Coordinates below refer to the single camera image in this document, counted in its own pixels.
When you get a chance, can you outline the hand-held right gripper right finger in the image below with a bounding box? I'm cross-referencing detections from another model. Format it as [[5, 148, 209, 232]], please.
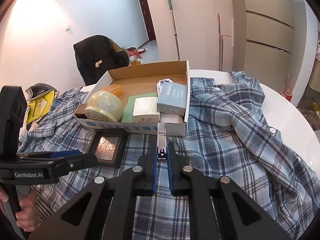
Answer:
[[166, 142, 292, 240]]

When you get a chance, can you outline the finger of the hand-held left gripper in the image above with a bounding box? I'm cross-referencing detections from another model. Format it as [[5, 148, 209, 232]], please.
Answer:
[[17, 149, 82, 161], [53, 153, 97, 177]]

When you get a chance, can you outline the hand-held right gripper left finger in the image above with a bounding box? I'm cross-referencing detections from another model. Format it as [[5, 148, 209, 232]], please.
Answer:
[[29, 142, 160, 240]]

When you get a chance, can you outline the silver nail clipper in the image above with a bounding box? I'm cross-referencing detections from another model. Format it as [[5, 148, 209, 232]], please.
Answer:
[[157, 123, 167, 155]]

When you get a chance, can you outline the black glitter tray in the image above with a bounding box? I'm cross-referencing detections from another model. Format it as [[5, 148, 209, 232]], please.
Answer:
[[86, 129, 128, 168]]

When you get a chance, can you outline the white charger plug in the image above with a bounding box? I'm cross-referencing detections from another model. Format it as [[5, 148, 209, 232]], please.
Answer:
[[132, 97, 161, 123]]

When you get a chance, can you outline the round pale green jar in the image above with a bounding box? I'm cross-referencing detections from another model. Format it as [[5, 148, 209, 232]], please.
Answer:
[[84, 90, 123, 122]]

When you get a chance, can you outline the green box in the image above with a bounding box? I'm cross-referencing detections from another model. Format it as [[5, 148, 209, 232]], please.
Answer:
[[122, 92, 158, 123]]

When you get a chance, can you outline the blue grey carton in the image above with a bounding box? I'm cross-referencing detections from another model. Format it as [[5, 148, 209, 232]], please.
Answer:
[[156, 82, 188, 116]]

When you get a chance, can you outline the orange soap case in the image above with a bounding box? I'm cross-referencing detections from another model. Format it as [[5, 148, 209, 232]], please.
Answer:
[[101, 84, 123, 97]]

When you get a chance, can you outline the shallow cardboard box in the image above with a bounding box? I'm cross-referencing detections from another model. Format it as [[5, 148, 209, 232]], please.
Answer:
[[74, 60, 190, 136]]

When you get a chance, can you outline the person's left hand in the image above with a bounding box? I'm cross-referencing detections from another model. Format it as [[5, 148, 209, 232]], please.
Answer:
[[0, 185, 38, 233]]

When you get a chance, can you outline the grey bag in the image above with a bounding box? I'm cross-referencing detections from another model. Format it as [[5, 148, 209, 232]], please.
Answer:
[[26, 83, 56, 98]]

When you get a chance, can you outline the blue plaid shirt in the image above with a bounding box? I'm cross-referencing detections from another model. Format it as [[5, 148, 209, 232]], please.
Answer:
[[20, 70, 320, 240]]

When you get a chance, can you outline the black jacket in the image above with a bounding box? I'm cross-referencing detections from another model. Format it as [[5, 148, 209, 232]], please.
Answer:
[[73, 35, 130, 86]]

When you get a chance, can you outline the red bag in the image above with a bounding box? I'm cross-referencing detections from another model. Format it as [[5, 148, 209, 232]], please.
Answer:
[[126, 47, 146, 60]]

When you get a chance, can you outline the red broom stick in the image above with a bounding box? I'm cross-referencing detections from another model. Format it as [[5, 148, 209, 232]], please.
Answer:
[[216, 12, 232, 72]]

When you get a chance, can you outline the small red box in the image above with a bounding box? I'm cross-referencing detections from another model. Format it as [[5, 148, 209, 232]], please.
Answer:
[[281, 86, 293, 102]]

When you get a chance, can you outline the patterned floor mat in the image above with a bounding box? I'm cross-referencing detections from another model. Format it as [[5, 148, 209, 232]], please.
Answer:
[[297, 85, 320, 130]]

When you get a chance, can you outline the brown door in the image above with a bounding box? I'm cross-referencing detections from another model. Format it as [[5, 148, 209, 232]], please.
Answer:
[[136, 0, 157, 42]]

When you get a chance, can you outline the beige refrigerator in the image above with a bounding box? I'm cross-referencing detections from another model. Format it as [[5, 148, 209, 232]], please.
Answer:
[[241, 0, 298, 80]]

